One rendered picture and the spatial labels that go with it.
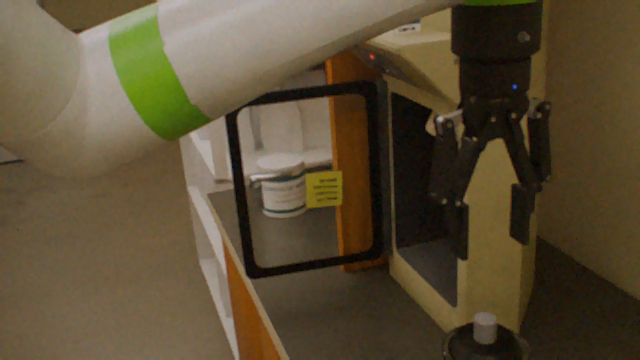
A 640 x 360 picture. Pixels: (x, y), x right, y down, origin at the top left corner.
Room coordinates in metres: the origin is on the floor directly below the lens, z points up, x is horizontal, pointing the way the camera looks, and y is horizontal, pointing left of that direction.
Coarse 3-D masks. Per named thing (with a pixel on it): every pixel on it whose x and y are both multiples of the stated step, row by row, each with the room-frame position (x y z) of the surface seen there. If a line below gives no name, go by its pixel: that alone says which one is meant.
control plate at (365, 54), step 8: (352, 48) 1.18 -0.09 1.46; (360, 48) 1.12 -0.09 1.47; (360, 56) 1.20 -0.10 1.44; (368, 56) 1.13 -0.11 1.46; (376, 56) 1.07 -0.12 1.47; (384, 56) 1.02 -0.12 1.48; (376, 64) 1.14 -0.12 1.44; (384, 64) 1.08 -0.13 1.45; (392, 64) 1.02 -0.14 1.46; (384, 72) 1.15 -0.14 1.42; (392, 72) 1.09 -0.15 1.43; (400, 72) 1.03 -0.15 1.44; (408, 80) 1.04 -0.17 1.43
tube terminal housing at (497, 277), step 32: (544, 0) 1.10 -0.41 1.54; (448, 32) 1.01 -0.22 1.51; (544, 32) 1.11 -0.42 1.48; (544, 64) 1.14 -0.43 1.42; (416, 96) 1.11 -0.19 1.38; (480, 160) 0.95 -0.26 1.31; (480, 192) 0.96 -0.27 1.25; (480, 224) 0.96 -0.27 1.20; (480, 256) 0.96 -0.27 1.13; (512, 256) 0.98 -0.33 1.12; (416, 288) 1.13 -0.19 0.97; (480, 288) 0.96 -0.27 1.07; (512, 288) 0.98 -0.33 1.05; (448, 320) 1.00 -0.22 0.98; (512, 320) 0.98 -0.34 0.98
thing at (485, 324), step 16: (480, 320) 0.66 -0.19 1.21; (496, 320) 0.66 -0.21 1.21; (464, 336) 0.67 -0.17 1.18; (480, 336) 0.66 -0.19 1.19; (496, 336) 0.66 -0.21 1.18; (512, 336) 0.67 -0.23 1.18; (464, 352) 0.65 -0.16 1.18; (480, 352) 0.64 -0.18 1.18; (496, 352) 0.64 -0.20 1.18; (512, 352) 0.64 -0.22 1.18
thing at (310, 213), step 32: (352, 96) 1.23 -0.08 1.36; (256, 128) 1.19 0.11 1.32; (288, 128) 1.21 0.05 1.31; (320, 128) 1.22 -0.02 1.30; (352, 128) 1.23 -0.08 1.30; (256, 160) 1.19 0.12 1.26; (288, 160) 1.20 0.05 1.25; (320, 160) 1.22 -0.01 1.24; (352, 160) 1.23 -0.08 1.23; (288, 192) 1.20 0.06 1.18; (320, 192) 1.21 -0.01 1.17; (352, 192) 1.23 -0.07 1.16; (256, 224) 1.19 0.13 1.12; (288, 224) 1.20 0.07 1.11; (320, 224) 1.21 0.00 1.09; (352, 224) 1.23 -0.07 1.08; (256, 256) 1.19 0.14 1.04; (288, 256) 1.20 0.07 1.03; (320, 256) 1.21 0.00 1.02
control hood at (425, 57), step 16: (416, 32) 1.02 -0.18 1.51; (432, 32) 1.01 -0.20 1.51; (368, 48) 1.06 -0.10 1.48; (384, 48) 0.97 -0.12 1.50; (400, 48) 0.92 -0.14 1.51; (416, 48) 0.92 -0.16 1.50; (432, 48) 0.93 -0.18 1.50; (448, 48) 0.94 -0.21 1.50; (368, 64) 1.22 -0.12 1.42; (400, 64) 0.98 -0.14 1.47; (416, 64) 0.92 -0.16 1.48; (432, 64) 0.93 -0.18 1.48; (448, 64) 0.94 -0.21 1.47; (400, 80) 1.11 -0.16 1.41; (416, 80) 1.00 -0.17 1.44; (432, 80) 0.93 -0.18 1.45; (448, 80) 0.94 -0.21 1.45; (448, 96) 0.94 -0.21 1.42
